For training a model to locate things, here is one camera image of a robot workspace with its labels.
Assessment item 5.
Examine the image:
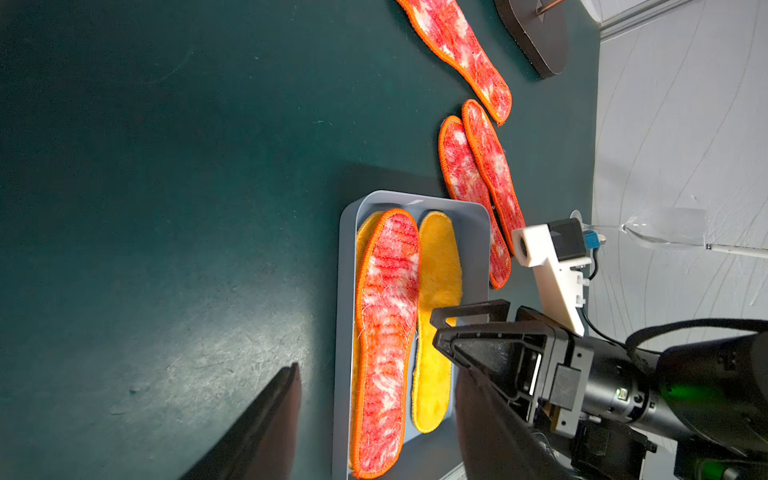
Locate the blue plastic storage tray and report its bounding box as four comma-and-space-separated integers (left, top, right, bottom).
332, 191, 490, 479

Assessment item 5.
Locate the bronze scroll jewelry stand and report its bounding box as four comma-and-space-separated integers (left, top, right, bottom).
494, 0, 569, 79

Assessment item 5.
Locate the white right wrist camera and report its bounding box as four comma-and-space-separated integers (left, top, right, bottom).
512, 218, 592, 336

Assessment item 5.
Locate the red insole under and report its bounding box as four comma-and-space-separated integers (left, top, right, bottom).
438, 116, 512, 290

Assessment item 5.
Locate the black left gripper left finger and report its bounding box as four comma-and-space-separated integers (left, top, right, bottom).
182, 363, 302, 479

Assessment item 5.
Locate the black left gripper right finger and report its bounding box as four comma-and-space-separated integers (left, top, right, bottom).
455, 369, 571, 480

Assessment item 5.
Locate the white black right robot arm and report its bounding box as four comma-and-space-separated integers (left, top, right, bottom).
431, 300, 767, 479

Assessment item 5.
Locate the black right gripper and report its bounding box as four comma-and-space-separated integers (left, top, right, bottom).
430, 300, 594, 438

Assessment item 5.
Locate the red insole top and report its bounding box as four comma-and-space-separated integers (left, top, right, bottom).
397, 0, 513, 125

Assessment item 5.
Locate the red insole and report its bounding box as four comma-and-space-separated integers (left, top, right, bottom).
462, 99, 526, 254
349, 208, 421, 479
397, 0, 513, 125

